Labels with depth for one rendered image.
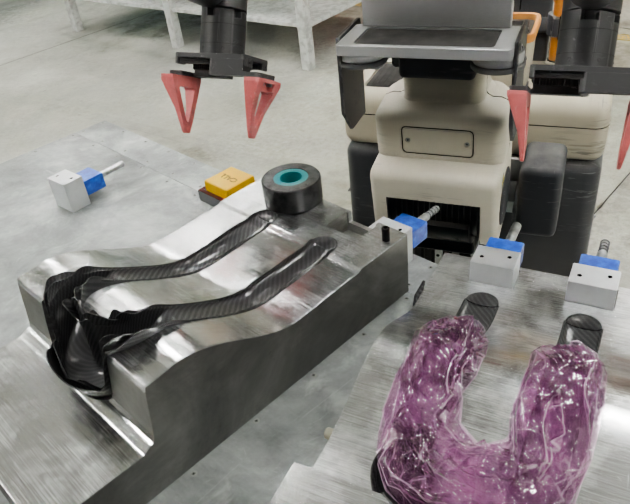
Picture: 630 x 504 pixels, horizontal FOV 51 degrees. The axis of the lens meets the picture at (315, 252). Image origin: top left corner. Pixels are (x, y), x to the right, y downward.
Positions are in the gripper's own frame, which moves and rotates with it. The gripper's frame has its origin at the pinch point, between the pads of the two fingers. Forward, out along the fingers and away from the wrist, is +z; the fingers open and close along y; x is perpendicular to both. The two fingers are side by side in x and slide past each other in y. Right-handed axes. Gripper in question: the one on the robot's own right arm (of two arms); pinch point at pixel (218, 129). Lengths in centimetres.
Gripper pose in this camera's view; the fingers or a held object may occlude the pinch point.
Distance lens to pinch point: 87.8
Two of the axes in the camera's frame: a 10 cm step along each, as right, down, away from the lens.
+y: 9.3, 1.4, -3.5
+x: 3.7, -1.4, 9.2
